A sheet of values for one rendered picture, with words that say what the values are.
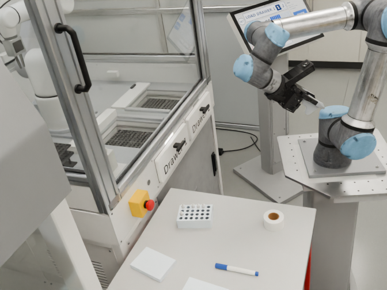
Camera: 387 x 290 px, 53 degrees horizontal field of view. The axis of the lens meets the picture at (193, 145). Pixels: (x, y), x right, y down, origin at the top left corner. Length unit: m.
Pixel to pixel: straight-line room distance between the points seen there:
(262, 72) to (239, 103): 2.09
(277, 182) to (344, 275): 0.90
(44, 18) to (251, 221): 0.93
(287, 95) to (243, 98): 1.94
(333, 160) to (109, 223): 0.89
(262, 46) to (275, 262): 0.67
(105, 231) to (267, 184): 1.58
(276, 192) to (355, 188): 1.14
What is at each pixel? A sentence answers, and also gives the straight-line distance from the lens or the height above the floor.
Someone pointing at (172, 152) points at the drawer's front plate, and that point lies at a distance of 1.61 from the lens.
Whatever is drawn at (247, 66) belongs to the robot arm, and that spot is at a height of 1.31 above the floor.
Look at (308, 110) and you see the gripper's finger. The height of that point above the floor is 1.09.
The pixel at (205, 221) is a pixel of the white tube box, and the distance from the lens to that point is 1.41.
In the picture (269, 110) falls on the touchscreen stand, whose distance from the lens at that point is 2.53.
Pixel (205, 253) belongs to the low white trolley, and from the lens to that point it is 1.35.
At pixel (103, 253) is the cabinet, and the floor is 0.73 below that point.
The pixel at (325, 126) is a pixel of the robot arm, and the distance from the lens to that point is 1.58.
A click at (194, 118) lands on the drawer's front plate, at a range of 1.81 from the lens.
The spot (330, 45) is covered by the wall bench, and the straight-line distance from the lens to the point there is 4.35.
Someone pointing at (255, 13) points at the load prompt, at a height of 1.16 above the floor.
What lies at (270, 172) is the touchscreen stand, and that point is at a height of 0.06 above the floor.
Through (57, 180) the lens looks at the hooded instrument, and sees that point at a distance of 0.68.
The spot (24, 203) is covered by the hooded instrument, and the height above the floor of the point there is 1.42.
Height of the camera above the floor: 1.77
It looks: 33 degrees down
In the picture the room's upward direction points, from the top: 9 degrees counter-clockwise
